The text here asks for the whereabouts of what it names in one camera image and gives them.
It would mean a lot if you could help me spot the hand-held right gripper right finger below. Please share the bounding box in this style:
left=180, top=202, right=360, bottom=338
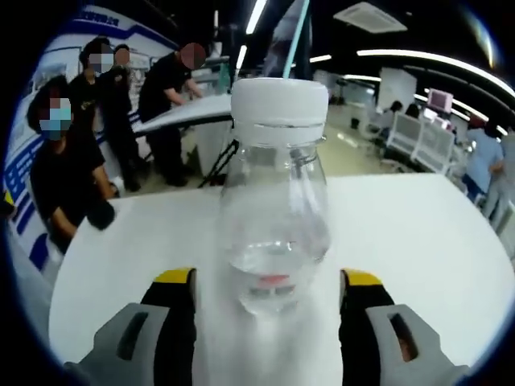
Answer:
left=338, top=268, right=470, bottom=386

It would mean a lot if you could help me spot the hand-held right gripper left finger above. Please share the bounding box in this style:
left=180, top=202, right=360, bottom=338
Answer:
left=64, top=267, right=198, bottom=386

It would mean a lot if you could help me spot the clear plastic water bottle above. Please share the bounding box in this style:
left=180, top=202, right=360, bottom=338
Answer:
left=219, top=77, right=331, bottom=318

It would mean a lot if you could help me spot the black computer mouse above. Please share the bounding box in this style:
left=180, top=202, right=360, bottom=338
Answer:
left=87, top=199, right=117, bottom=231

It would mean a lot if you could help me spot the black folding table leg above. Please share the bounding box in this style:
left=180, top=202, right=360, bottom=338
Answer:
left=199, top=140, right=238, bottom=188

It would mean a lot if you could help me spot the white background table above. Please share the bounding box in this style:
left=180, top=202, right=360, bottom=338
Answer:
left=132, top=92, right=234, bottom=133

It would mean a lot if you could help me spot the white desk partition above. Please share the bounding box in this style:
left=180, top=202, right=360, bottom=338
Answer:
left=414, top=120, right=456, bottom=175
left=385, top=111, right=422, bottom=162

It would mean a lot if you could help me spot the pink lit monitor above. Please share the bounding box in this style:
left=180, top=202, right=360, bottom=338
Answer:
left=427, top=88, right=455, bottom=110

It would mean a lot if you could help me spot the ceiling light strip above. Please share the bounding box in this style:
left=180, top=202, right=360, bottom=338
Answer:
left=356, top=48, right=515, bottom=101

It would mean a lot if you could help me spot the teal pole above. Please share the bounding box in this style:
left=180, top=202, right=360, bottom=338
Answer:
left=282, top=0, right=311, bottom=80

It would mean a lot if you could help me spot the ceiling air conditioner unit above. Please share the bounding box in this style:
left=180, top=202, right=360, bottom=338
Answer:
left=332, top=2, right=408, bottom=34

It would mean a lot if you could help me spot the blue white wall poster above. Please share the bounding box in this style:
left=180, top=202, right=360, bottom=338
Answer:
left=2, top=11, right=180, bottom=274

